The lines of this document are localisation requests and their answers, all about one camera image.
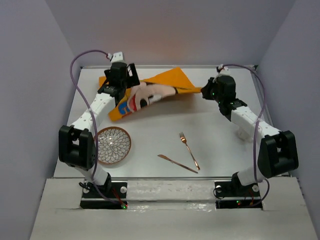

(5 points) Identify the floral patterned ceramic plate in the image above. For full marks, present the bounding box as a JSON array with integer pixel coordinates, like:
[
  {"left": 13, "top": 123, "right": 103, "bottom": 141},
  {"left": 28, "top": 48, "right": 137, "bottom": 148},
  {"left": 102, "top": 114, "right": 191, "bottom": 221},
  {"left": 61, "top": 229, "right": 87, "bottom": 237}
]
[{"left": 97, "top": 126, "right": 132, "bottom": 165}]

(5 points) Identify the white cup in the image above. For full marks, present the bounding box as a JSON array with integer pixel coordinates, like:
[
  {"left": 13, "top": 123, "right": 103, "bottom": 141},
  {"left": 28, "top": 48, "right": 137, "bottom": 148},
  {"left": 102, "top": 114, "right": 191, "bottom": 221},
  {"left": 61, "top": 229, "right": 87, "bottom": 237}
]
[{"left": 236, "top": 127, "right": 253, "bottom": 143}]

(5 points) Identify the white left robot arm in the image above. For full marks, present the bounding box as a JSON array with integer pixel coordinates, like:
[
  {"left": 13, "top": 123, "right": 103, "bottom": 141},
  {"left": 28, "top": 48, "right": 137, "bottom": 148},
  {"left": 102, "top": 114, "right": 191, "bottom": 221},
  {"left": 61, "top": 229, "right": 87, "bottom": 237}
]
[{"left": 58, "top": 62, "right": 140, "bottom": 198}]

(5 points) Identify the copper knife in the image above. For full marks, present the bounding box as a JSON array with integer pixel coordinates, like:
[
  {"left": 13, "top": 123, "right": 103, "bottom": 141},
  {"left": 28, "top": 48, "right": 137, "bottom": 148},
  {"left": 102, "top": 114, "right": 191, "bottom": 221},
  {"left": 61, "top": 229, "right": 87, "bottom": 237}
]
[{"left": 157, "top": 154, "right": 198, "bottom": 174}]

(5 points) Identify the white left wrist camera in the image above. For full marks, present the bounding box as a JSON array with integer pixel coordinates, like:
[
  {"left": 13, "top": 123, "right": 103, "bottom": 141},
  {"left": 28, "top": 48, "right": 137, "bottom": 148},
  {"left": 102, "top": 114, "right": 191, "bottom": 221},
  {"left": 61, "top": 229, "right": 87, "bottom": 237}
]
[{"left": 107, "top": 51, "right": 125, "bottom": 64}]

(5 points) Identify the orange cartoon mouse cloth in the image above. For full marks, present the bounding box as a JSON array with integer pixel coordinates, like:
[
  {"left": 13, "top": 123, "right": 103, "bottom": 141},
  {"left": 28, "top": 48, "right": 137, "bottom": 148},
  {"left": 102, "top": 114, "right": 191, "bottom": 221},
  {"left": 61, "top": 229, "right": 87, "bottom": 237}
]
[{"left": 99, "top": 67, "right": 201, "bottom": 122}]

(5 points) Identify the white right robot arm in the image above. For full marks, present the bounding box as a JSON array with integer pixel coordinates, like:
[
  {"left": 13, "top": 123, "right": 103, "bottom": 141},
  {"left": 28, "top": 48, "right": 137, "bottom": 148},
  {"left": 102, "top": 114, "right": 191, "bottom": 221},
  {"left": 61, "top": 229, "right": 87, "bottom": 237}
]
[{"left": 201, "top": 75, "right": 299, "bottom": 196}]

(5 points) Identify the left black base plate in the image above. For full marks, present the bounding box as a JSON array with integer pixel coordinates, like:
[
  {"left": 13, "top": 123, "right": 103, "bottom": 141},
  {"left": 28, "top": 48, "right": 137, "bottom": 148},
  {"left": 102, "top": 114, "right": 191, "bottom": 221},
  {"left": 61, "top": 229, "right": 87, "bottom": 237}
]
[{"left": 78, "top": 181, "right": 128, "bottom": 210}]

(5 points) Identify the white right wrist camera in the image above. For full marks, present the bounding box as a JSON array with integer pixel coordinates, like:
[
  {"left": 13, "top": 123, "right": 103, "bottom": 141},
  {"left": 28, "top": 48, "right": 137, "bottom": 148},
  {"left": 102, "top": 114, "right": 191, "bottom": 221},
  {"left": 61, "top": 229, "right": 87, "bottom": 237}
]
[{"left": 216, "top": 64, "right": 231, "bottom": 77}]

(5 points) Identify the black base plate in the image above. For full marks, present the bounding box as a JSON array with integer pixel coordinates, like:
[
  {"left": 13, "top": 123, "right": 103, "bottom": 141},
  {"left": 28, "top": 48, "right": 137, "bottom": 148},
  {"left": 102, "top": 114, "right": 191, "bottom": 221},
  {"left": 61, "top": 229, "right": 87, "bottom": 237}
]
[
  {"left": 78, "top": 181, "right": 128, "bottom": 210},
  {"left": 212, "top": 181, "right": 263, "bottom": 210}
]

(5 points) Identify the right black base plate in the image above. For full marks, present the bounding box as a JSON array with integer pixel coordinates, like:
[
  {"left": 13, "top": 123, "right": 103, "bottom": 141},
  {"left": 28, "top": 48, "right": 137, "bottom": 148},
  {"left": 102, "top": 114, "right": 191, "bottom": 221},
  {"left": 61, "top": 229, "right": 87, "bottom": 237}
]
[{"left": 212, "top": 181, "right": 263, "bottom": 210}]

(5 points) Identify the copper fork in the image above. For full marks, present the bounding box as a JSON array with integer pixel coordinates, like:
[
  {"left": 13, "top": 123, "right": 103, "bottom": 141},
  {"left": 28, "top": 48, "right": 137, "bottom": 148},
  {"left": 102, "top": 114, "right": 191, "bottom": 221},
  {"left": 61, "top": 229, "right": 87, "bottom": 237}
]
[{"left": 179, "top": 132, "right": 201, "bottom": 170}]

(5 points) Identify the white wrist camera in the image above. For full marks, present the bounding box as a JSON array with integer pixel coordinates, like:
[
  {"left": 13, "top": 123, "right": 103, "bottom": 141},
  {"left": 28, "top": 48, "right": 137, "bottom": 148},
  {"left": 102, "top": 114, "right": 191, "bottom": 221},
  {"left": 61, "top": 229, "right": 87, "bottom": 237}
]
[
  {"left": 216, "top": 64, "right": 231, "bottom": 77},
  {"left": 107, "top": 51, "right": 125, "bottom": 64}
]

